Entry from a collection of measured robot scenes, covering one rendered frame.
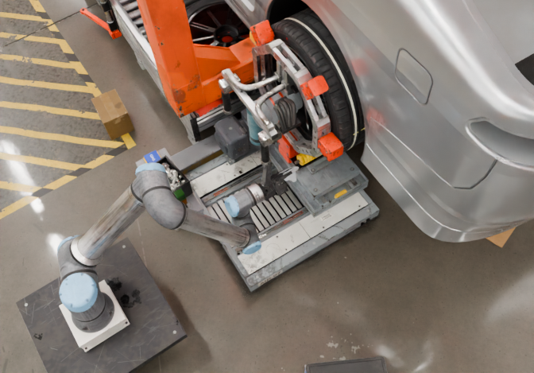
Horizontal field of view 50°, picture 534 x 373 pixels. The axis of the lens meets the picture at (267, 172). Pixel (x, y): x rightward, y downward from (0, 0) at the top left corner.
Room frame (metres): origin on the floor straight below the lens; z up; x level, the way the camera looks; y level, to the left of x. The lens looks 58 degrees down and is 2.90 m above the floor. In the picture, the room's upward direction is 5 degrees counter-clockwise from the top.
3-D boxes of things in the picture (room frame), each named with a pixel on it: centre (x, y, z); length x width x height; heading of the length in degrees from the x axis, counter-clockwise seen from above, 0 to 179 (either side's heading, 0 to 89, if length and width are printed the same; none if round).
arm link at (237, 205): (1.26, 0.13, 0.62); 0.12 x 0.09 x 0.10; 118
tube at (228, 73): (1.68, 0.03, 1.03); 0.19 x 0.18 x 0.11; 118
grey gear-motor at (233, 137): (1.90, 0.05, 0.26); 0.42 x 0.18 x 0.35; 118
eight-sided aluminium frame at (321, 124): (1.65, -0.13, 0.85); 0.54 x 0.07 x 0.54; 28
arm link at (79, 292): (0.90, 0.83, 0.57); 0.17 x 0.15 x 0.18; 15
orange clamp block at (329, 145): (1.37, -0.28, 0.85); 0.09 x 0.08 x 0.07; 28
